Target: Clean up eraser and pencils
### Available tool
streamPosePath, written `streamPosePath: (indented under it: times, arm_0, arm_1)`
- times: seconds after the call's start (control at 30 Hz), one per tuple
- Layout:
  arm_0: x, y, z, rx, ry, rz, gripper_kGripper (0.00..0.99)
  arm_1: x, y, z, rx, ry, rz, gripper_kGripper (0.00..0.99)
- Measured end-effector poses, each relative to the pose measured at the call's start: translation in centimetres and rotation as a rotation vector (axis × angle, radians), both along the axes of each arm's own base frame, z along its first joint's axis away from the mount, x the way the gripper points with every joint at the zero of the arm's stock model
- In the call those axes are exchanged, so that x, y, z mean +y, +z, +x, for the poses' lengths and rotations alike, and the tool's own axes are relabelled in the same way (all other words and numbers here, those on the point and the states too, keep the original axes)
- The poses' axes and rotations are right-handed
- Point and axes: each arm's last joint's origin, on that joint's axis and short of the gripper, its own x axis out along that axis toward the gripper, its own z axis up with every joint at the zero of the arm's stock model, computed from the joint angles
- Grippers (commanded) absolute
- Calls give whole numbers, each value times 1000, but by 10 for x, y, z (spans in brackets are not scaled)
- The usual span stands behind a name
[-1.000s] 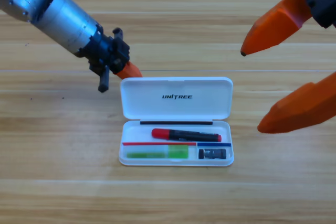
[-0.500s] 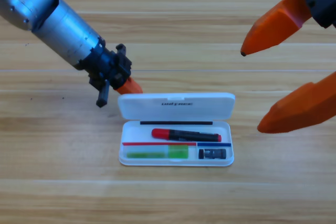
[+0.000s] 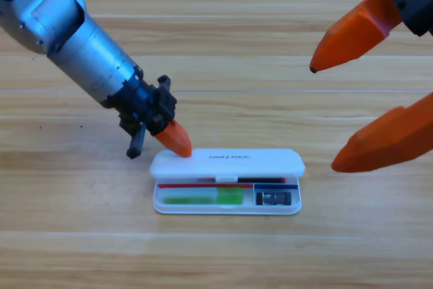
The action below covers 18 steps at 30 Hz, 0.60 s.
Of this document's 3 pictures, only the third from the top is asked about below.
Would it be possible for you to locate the orange dark-tipped gripper finger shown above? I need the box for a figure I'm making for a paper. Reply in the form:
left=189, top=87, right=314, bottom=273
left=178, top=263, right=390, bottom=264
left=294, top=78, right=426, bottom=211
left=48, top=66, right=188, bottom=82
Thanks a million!
left=309, top=0, right=403, bottom=74

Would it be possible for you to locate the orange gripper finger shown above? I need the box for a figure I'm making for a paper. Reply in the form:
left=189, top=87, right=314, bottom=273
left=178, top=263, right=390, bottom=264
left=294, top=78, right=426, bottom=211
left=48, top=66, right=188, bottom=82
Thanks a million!
left=162, top=119, right=193, bottom=155
left=152, top=127, right=191, bottom=158
left=330, top=91, right=433, bottom=173

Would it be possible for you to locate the green highlighter pen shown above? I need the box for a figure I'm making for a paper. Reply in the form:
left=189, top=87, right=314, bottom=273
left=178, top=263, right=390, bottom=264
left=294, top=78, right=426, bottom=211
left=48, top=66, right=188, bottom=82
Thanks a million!
left=163, top=186, right=244, bottom=206

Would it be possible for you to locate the red and black marker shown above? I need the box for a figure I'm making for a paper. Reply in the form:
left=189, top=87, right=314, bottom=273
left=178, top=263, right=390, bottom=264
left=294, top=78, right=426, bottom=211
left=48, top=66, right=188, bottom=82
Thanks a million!
left=198, top=176, right=286, bottom=184

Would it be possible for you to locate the white Unitree pencil case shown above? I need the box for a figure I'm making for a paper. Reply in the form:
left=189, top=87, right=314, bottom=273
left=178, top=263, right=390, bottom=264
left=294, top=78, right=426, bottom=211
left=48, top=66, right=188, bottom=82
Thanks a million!
left=150, top=148, right=306, bottom=216

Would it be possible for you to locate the black eraser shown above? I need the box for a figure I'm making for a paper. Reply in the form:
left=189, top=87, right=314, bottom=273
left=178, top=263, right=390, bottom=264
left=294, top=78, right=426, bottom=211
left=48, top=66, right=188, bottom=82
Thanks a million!
left=256, top=192, right=292, bottom=206

